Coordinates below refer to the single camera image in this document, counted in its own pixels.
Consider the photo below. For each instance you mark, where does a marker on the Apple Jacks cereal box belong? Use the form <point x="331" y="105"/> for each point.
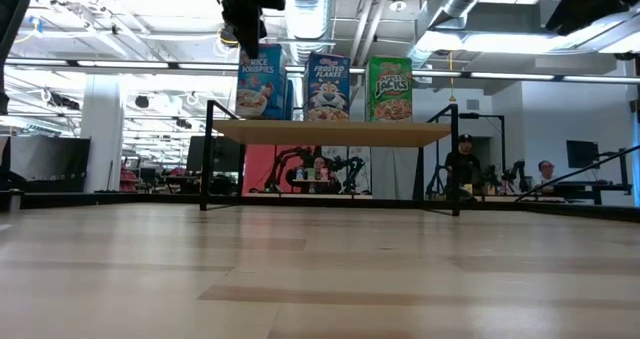
<point x="390" y="94"/>

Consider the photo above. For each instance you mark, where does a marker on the black background robot arm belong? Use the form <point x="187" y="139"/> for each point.
<point x="515" y="171"/>
<point x="352" y="169"/>
<point x="287" y="161"/>

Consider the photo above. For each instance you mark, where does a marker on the red panel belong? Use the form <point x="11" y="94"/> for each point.
<point x="260" y="169"/>

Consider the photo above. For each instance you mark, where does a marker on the black computer monitor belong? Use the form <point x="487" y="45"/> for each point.
<point x="582" y="154"/>

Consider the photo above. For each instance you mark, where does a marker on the person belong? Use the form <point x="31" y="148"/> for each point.
<point x="465" y="166"/>
<point x="318" y="165"/>
<point x="546" y="171"/>

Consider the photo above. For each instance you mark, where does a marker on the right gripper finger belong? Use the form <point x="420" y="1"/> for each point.
<point x="572" y="14"/>

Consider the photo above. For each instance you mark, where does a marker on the silver metal bracket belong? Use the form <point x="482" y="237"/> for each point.
<point x="14" y="201"/>

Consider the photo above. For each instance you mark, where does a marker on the red cart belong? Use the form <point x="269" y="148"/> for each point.
<point x="129" y="181"/>

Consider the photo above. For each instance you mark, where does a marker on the black background desk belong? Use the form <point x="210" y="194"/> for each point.
<point x="590" y="186"/>

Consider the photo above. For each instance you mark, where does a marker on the long ceiling light strip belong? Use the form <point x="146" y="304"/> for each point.
<point x="125" y="64"/>

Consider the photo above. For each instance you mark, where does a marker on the dark background screen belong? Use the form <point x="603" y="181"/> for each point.
<point x="225" y="154"/>

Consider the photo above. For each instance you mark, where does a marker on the wooden shelf with black frame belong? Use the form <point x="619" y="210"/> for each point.
<point x="325" y="133"/>

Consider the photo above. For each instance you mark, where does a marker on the Frosted Flakes cereal box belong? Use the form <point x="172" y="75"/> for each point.
<point x="327" y="89"/>

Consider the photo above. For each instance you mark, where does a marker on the white curtain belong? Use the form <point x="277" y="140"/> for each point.
<point x="395" y="174"/>

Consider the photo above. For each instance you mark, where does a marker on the corrugated silver ceiling duct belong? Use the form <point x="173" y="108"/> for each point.
<point x="307" y="9"/>

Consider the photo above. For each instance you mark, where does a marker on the dark gray partition panel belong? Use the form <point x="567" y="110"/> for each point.
<point x="50" y="164"/>

